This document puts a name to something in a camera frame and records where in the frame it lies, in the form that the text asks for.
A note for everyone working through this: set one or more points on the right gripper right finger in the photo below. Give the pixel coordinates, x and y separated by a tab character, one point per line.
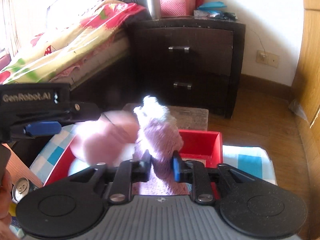
193	173

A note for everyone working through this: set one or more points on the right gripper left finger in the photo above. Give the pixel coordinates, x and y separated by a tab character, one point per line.
128	173

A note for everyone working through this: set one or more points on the pink pig plush toy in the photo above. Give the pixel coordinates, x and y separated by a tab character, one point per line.
103	140

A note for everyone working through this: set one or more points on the purple knitted cloth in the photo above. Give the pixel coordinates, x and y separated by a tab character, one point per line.
159	135

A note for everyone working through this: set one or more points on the person left hand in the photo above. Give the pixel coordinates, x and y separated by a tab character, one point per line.
6	187

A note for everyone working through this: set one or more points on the red cardboard box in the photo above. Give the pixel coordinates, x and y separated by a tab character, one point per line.
202	146

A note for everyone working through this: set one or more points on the blue drink can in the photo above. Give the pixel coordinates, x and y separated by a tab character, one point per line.
22	187

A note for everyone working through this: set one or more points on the bed mattress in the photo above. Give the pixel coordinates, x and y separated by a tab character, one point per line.
111	51

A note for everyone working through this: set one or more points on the dark wooden nightstand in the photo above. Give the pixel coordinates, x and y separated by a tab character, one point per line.
191	62

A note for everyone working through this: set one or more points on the wooden wardrobe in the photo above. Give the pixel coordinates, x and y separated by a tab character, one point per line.
306	89

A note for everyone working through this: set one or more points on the blue items on nightstand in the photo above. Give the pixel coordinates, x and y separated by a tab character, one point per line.
215	10

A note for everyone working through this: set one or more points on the pink plastic basket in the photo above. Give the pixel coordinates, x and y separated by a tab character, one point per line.
177	8

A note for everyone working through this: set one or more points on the steel thermos bottle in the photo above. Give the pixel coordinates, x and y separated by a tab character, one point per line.
154	8

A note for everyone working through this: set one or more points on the wall power socket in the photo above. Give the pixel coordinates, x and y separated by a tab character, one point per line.
267	58

